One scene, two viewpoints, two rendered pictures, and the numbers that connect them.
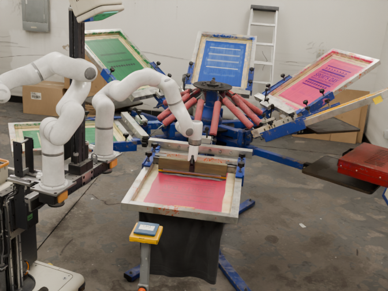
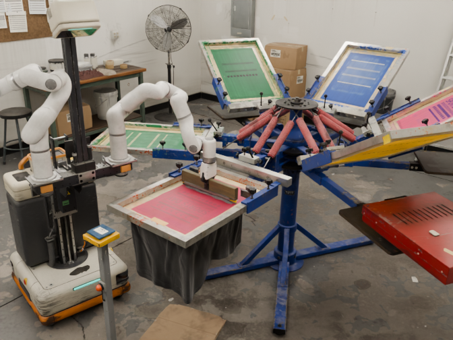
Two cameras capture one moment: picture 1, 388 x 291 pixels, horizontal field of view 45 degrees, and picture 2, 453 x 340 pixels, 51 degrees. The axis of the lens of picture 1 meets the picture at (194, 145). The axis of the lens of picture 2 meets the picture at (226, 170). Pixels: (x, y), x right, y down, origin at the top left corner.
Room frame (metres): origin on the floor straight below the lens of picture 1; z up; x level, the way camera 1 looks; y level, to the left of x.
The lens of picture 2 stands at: (0.50, -1.43, 2.21)
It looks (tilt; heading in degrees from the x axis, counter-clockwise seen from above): 24 degrees down; 32
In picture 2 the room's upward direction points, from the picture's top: 1 degrees clockwise
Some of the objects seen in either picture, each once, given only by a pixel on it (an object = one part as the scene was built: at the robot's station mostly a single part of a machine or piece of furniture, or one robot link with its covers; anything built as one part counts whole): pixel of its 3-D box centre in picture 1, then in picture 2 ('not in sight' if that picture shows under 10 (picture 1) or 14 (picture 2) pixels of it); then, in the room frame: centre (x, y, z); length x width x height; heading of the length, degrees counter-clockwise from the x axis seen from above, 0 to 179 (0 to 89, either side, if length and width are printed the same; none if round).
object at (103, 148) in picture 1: (101, 140); (117, 145); (2.37, 0.49, 1.21); 0.16 x 0.13 x 0.15; 71
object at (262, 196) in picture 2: (240, 171); (259, 197); (2.67, -0.29, 0.97); 0.30 x 0.05 x 0.07; 174
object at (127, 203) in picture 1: (189, 181); (195, 198); (2.46, 0.01, 0.97); 0.79 x 0.58 x 0.04; 174
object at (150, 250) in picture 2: (178, 244); (159, 256); (2.17, 0.04, 0.74); 0.45 x 0.03 x 0.43; 84
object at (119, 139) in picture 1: (92, 123); (171, 129); (3.15, 0.72, 1.05); 1.08 x 0.61 x 0.23; 114
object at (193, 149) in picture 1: (193, 150); (208, 168); (2.58, 0.00, 1.12); 0.10 x 0.07 x 0.11; 174
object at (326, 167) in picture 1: (284, 159); (345, 195); (3.12, -0.65, 0.91); 1.34 x 0.40 x 0.08; 54
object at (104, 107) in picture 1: (104, 111); (116, 119); (2.37, 0.48, 1.37); 0.13 x 0.10 x 0.16; 25
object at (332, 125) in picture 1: (281, 130); (387, 162); (3.78, -0.72, 0.91); 1.34 x 0.40 x 0.08; 114
